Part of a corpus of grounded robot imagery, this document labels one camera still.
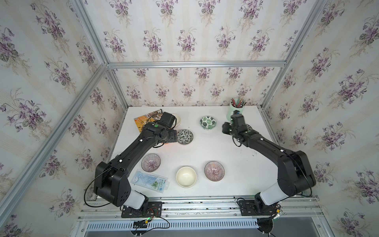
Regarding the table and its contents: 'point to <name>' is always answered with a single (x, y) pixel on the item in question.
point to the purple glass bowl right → (214, 171)
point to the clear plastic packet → (149, 180)
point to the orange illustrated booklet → (141, 120)
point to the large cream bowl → (186, 177)
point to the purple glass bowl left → (151, 162)
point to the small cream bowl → (178, 120)
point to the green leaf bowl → (208, 123)
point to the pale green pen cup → (235, 104)
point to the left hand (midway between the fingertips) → (171, 138)
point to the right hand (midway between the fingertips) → (225, 125)
